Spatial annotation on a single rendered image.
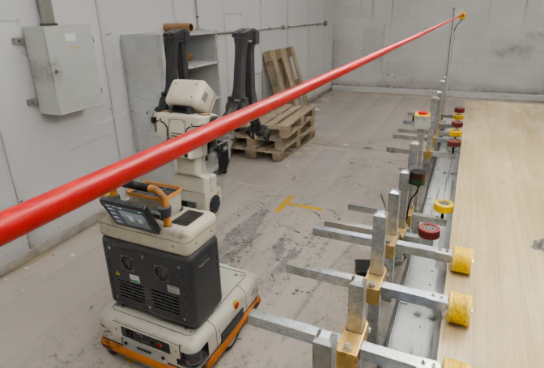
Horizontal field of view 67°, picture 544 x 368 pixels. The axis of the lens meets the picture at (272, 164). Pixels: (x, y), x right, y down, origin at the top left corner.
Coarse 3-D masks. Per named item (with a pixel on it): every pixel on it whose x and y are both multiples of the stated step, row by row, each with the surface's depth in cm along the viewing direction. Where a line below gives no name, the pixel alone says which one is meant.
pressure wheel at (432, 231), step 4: (420, 224) 161; (424, 224) 161; (428, 224) 161; (432, 224) 161; (420, 228) 158; (424, 228) 158; (428, 228) 158; (432, 228) 158; (436, 228) 158; (420, 232) 158; (424, 232) 156; (428, 232) 155; (432, 232) 155; (436, 232) 155; (420, 236) 158; (424, 236) 157; (428, 236) 156; (432, 236) 155; (436, 236) 156
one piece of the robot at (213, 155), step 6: (210, 144) 221; (216, 144) 219; (222, 144) 220; (216, 150) 222; (222, 150) 221; (210, 156) 217; (216, 156) 218; (222, 156) 222; (222, 162) 223; (228, 162) 229; (222, 168) 224
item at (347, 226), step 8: (328, 224) 175; (336, 224) 174; (344, 224) 172; (352, 224) 172; (360, 224) 172; (360, 232) 170; (368, 232) 168; (408, 240) 162; (416, 240) 161; (424, 240) 159; (432, 240) 158
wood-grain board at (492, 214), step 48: (480, 144) 256; (528, 144) 254; (480, 192) 189; (528, 192) 187; (480, 240) 150; (528, 240) 149; (480, 288) 124; (528, 288) 124; (480, 336) 106; (528, 336) 105
